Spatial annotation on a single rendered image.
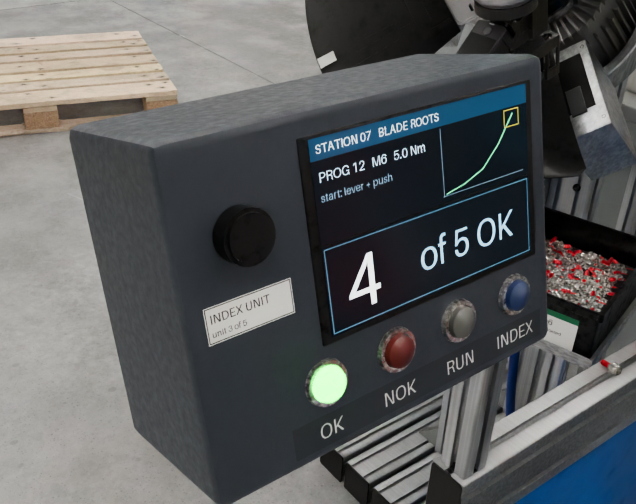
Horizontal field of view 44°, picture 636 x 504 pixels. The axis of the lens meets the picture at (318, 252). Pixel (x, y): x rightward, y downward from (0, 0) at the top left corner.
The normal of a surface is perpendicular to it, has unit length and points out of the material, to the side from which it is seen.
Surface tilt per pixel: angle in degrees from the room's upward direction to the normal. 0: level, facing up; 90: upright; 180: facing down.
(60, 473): 0
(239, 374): 75
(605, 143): 121
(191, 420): 90
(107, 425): 0
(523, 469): 90
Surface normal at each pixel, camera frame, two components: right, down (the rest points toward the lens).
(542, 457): 0.60, 0.44
